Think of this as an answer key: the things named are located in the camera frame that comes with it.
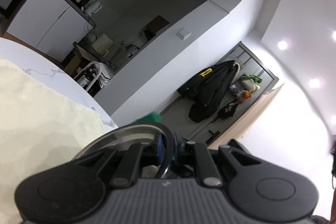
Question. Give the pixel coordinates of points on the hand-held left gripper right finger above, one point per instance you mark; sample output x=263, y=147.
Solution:
x=202, y=163

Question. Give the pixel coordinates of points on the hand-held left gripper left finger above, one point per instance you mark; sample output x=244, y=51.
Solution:
x=123, y=169

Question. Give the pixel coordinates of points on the stainless steel bowl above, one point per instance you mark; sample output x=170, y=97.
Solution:
x=169, y=140

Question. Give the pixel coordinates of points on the green scouring pad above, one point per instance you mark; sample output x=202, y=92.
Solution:
x=151, y=117

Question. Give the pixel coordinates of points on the orange plush item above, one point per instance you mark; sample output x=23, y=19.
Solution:
x=244, y=96

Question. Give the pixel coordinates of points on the black hanging jacket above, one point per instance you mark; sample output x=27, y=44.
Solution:
x=210, y=82

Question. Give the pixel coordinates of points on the white cloth bag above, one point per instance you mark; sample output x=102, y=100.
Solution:
x=250, y=85

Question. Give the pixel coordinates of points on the cream ribbed cloth mat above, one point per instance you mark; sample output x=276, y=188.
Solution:
x=39, y=121

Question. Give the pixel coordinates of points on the green cloth bag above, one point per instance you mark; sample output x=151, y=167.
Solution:
x=253, y=78

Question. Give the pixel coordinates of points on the grey entrance door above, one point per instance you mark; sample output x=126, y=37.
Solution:
x=252, y=61

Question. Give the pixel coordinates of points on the wooden side table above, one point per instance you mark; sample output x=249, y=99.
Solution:
x=78, y=56

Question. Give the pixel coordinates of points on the cream boxy appliance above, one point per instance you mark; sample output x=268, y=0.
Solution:
x=101, y=43

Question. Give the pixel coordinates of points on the recessed ceiling light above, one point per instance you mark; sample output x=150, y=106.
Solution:
x=282, y=44
x=314, y=83
x=334, y=36

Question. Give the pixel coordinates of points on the white lower kitchen cabinet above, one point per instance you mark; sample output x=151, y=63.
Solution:
x=44, y=16

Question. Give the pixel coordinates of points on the white tube frame trolley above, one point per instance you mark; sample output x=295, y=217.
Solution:
x=92, y=74

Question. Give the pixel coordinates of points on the white wall switch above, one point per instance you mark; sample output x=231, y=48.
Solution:
x=183, y=34

